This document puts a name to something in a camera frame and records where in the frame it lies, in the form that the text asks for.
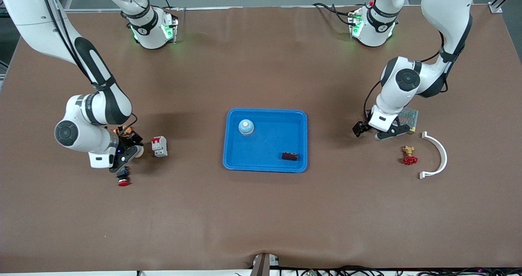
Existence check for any black base cable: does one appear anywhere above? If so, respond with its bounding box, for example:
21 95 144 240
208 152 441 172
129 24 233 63
312 2 358 26

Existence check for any white red circuit breaker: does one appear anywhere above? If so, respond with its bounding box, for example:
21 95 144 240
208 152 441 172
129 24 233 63
151 136 168 158

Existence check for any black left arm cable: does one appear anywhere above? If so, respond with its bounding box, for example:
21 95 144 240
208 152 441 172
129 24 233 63
363 80 383 122

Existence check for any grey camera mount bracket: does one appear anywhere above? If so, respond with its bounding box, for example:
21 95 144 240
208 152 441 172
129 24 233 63
250 253 281 276

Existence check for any blue plastic tray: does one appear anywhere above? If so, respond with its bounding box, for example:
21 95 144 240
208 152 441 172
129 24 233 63
223 108 308 173

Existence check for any metal mesh power supply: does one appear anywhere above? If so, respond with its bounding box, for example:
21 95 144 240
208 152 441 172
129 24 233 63
398 107 419 135

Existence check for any white curved plastic bracket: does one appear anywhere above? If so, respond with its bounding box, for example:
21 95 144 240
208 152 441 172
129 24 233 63
419 131 448 180

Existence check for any brown table mat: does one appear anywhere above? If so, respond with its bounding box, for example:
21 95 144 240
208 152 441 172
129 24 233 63
0 5 522 273

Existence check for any brass valve red handwheel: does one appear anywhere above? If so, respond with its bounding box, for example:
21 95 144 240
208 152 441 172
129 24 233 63
401 146 419 166

